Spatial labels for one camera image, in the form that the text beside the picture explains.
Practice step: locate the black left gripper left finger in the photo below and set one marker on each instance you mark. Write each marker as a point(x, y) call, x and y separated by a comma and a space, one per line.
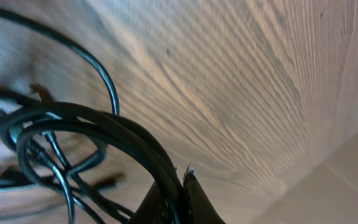
point(153, 209)

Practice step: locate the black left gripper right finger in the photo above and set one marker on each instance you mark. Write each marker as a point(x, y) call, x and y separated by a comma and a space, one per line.
point(200, 209)

